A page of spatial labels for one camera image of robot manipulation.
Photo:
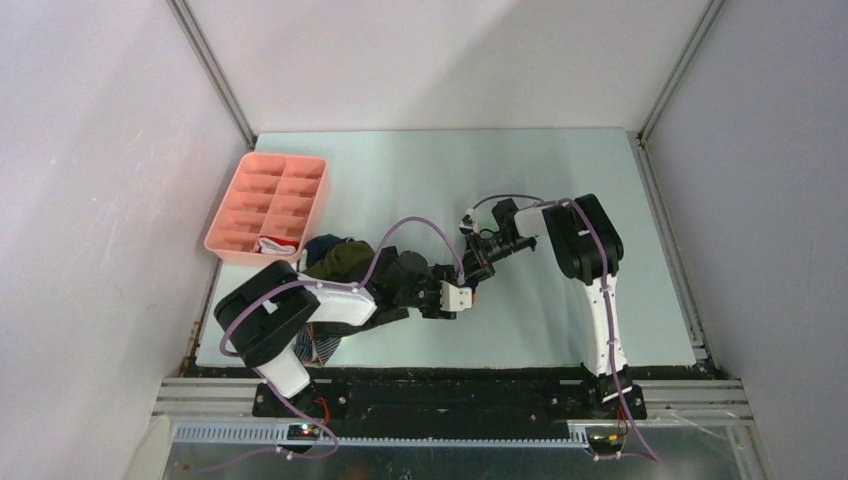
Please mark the olive green underwear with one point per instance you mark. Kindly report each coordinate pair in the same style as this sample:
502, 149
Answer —
340, 262

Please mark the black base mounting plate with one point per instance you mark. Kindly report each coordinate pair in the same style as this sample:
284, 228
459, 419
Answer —
447, 404

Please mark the aluminium corner post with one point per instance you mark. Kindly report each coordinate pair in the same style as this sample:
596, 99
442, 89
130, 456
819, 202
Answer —
200, 45
686, 58

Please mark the left aluminium corner post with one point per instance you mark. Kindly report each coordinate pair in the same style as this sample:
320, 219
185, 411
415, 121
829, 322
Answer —
200, 45

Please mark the pink divided storage tray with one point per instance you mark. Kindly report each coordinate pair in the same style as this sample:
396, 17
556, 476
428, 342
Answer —
270, 194

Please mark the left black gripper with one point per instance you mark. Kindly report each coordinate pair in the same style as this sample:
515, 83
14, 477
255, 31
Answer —
436, 273

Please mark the red white underwear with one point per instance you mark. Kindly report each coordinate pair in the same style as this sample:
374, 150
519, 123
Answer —
268, 245

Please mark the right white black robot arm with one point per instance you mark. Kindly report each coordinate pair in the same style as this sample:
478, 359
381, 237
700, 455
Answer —
587, 249

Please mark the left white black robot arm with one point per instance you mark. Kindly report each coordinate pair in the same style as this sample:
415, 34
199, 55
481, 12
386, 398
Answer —
280, 320

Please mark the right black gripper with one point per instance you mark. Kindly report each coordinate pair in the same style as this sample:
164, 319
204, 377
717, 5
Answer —
479, 266

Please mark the right aluminium corner post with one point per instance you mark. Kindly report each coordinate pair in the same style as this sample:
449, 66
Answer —
686, 58

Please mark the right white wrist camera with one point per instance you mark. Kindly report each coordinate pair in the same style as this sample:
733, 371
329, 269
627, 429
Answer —
469, 223

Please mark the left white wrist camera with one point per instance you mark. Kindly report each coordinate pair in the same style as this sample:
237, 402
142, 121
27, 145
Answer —
455, 298

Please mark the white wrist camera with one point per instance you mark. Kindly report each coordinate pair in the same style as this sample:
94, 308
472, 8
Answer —
455, 298
469, 223

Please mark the dark striped underwear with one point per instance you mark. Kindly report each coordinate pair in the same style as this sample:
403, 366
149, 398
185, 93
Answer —
316, 342

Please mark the dark blue underwear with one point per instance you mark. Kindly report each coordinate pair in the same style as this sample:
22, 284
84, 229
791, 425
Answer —
317, 248

